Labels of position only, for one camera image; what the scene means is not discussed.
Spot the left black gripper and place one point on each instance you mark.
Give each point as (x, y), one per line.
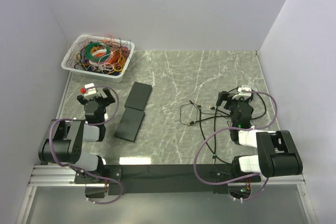
(109, 99)

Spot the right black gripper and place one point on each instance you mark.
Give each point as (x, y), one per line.
(223, 96)

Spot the black network switch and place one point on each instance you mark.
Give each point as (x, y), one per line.
(138, 96)
(129, 124)

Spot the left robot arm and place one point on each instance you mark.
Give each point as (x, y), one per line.
(62, 143)

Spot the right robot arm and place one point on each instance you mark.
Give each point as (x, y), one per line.
(277, 154)

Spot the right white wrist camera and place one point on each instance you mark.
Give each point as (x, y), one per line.
(241, 92)

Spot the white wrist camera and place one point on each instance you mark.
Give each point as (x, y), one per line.
(241, 92)
(89, 91)

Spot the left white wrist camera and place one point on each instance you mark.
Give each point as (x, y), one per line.
(89, 91)

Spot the white wire basket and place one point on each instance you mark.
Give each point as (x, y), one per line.
(104, 58)

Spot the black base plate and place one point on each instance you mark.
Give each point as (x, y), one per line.
(178, 178)

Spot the aluminium rail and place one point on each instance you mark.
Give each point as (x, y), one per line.
(56, 176)

